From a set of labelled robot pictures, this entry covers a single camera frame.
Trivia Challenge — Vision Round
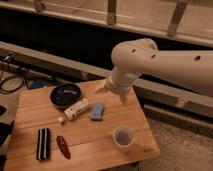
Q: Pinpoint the blue sponge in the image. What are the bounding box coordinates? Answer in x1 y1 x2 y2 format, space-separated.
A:
90 103 104 121

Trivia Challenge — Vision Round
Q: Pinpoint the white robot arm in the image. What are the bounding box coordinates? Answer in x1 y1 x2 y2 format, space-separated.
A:
95 38 213 104

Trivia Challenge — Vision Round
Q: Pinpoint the blue device on floor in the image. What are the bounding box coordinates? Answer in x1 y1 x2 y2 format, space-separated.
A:
27 78 47 89

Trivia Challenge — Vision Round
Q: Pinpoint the wooden table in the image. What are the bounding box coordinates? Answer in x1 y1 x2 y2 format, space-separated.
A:
4 81 160 171

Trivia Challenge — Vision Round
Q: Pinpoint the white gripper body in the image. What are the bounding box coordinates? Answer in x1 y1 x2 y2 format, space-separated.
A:
104 68 138 96

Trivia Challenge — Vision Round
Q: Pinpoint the black ceramic bowl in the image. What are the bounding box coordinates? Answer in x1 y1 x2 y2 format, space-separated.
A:
50 83 81 108

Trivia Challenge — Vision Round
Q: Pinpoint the black cable loop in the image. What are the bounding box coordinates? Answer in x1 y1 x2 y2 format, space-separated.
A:
0 74 26 95

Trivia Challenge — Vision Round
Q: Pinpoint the black white striped block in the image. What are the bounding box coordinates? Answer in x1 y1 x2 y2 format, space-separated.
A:
36 128 50 161

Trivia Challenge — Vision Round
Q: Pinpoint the small white cube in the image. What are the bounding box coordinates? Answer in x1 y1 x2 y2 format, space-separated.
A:
57 116 65 124

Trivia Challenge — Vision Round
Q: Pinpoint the dark red oval object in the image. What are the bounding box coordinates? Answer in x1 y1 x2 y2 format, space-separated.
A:
56 136 71 159

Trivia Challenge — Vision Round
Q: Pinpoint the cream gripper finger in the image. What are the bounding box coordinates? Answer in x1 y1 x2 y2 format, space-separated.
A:
94 86 108 93
120 95 129 106

